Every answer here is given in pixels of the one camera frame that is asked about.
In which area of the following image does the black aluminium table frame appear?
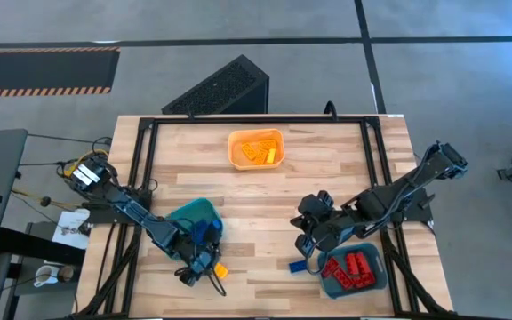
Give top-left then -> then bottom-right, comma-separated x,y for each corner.
67,113 -> 461,320

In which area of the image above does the hazard-striped black floor mat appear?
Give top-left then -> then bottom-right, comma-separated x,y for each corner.
0,46 -> 122,98

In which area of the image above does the white paper sheet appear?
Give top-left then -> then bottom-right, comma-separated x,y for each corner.
52,208 -> 92,250

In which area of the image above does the grey desk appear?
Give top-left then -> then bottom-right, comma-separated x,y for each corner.
0,128 -> 29,261

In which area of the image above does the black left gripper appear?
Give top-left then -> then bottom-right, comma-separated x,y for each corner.
174,233 -> 228,298

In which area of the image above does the black cable loop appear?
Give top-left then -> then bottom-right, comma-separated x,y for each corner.
323,100 -> 340,121

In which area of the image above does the black side cart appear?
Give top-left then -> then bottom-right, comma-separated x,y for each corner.
0,221 -> 87,320

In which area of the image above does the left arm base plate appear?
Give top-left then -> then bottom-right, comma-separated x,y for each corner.
82,190 -> 153,226

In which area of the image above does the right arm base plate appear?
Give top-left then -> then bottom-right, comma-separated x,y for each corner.
387,186 -> 436,225

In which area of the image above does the white mug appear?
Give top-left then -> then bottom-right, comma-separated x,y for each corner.
32,265 -> 60,289

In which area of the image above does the turquoise plastic bin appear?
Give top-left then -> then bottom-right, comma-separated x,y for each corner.
164,197 -> 225,261

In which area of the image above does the black floor cable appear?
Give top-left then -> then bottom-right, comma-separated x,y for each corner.
18,132 -> 114,168

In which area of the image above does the brown round cup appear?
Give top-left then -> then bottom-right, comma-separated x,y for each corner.
58,265 -> 76,284

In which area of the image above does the black perforated computer case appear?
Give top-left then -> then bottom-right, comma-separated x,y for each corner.
161,53 -> 270,116

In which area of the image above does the dark teal plastic bin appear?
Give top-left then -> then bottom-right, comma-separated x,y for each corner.
316,242 -> 389,300

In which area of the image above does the yellow cable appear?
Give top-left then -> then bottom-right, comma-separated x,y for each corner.
62,149 -> 109,181

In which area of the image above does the yellow-orange plastic bin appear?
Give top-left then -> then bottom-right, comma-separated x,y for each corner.
227,127 -> 286,172

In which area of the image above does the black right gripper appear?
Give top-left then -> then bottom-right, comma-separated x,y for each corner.
290,189 -> 359,260

